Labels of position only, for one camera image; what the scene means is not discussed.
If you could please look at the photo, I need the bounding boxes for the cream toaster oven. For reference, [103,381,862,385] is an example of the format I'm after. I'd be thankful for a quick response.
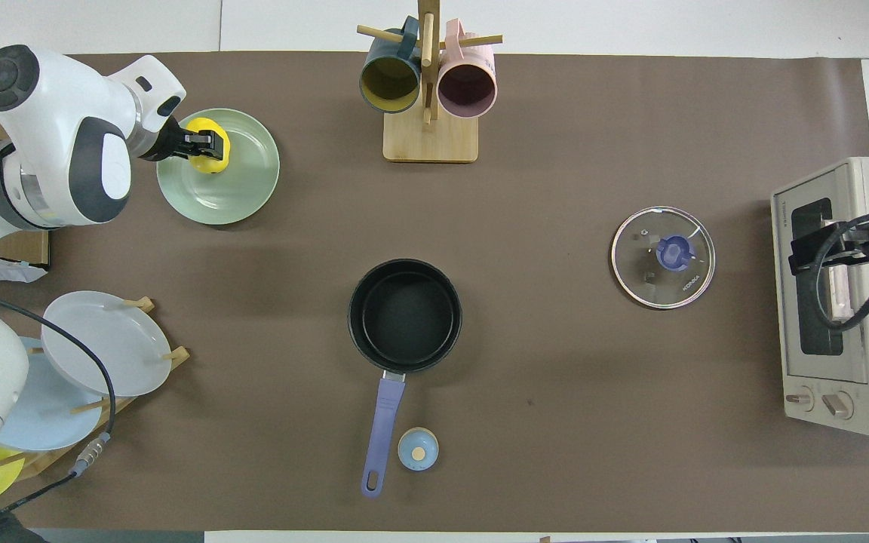
[770,156,869,438]

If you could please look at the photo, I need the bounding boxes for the white cloth piece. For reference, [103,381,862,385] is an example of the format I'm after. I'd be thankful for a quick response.
[0,256,49,284]

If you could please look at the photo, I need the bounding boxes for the yellow potato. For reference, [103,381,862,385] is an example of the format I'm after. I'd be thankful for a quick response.
[182,115,232,175]

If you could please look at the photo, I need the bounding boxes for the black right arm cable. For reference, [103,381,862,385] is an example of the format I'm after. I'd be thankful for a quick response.
[812,210,869,333]

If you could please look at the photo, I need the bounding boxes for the wooden plate rack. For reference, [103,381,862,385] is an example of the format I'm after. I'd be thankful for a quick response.
[0,296,191,483]

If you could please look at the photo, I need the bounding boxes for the black pot purple handle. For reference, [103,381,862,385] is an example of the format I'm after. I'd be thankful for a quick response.
[348,259,463,499]

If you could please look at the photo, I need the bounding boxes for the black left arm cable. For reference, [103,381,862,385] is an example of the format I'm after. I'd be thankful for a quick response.
[0,283,117,543]

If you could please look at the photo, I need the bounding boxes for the pink ribbed mug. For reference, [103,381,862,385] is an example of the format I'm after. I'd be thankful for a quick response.
[437,19,498,119]

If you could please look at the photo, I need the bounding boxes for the wood and wire shelf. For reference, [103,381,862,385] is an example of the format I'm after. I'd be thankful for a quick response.
[0,57,53,271]

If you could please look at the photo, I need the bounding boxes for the dark blue mug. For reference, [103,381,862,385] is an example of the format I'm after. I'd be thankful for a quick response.
[359,17,423,114]

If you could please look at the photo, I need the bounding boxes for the mint green plate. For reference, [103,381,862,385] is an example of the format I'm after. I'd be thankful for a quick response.
[156,108,281,225]

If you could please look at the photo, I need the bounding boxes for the grey plate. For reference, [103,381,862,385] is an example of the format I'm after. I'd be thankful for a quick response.
[41,290,173,398]

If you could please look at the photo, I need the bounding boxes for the brown paper table mat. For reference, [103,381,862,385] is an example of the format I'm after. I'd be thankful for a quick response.
[0,51,869,532]

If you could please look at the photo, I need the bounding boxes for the light blue plate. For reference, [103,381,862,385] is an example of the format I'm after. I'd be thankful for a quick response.
[0,336,103,452]

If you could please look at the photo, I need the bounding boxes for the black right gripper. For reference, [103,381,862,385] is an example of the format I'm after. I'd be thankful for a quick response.
[789,219,869,275]

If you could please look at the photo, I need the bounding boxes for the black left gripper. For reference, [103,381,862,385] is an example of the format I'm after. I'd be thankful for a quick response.
[138,118,226,163]

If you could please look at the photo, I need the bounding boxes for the wooden mug tree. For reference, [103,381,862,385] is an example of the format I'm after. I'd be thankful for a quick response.
[357,0,503,164]

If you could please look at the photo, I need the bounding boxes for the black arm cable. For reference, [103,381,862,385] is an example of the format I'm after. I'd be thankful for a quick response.
[812,210,869,333]
[0,283,117,543]

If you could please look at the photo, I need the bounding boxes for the glass lid purple knob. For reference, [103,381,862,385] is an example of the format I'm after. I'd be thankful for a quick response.
[611,206,716,310]

